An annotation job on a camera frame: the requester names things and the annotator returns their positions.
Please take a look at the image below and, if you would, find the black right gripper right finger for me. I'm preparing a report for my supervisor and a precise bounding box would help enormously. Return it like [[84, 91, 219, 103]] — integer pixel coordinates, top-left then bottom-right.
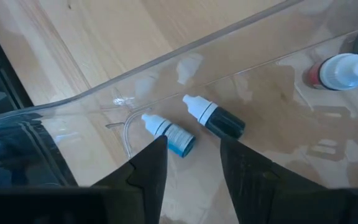
[[219, 138, 326, 224]]

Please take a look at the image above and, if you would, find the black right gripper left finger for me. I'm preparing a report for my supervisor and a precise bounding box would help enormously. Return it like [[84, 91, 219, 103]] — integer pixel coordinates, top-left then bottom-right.
[[91, 135, 168, 224]]

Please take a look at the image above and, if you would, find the small blue food coloring bottle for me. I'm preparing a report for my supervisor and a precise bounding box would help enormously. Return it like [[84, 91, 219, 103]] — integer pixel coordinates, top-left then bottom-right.
[[140, 113, 196, 158]]

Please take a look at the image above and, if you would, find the clear plastic tray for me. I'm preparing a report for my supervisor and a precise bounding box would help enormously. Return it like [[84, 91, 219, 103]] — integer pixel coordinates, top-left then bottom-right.
[[0, 0, 358, 224]]

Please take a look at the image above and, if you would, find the small black food coloring bottle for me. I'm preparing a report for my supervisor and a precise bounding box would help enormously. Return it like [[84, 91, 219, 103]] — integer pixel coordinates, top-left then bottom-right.
[[182, 94, 246, 140]]

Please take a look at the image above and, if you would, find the dark red bottle white cap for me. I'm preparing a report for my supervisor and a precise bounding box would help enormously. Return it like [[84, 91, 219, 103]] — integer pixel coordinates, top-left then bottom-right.
[[306, 52, 358, 91]]

